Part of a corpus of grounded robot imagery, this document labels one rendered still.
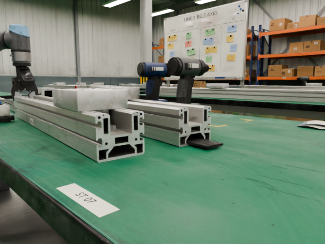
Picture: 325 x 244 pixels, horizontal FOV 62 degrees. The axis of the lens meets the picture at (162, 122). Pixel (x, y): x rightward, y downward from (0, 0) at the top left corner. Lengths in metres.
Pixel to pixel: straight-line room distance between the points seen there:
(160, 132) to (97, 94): 0.18
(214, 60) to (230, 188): 3.66
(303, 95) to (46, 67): 11.82
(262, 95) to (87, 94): 1.81
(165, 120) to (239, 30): 3.29
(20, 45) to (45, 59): 11.74
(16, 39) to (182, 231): 1.13
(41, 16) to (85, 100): 12.74
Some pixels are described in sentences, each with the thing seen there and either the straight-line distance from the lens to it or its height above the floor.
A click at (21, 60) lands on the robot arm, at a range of 1.29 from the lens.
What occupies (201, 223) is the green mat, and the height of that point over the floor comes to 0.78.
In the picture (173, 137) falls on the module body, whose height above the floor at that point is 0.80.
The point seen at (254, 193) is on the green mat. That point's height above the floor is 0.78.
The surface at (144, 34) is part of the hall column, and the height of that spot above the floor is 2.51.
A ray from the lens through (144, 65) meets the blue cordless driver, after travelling 1.09.
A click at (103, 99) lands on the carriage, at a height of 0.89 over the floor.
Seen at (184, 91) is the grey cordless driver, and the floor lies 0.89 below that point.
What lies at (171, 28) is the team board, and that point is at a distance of 4.62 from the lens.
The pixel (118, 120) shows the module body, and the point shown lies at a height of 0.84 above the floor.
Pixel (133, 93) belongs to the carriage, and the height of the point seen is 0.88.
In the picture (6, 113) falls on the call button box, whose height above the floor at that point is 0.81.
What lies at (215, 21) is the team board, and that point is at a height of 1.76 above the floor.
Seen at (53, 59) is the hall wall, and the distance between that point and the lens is 13.16.
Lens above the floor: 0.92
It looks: 8 degrees down
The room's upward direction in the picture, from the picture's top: straight up
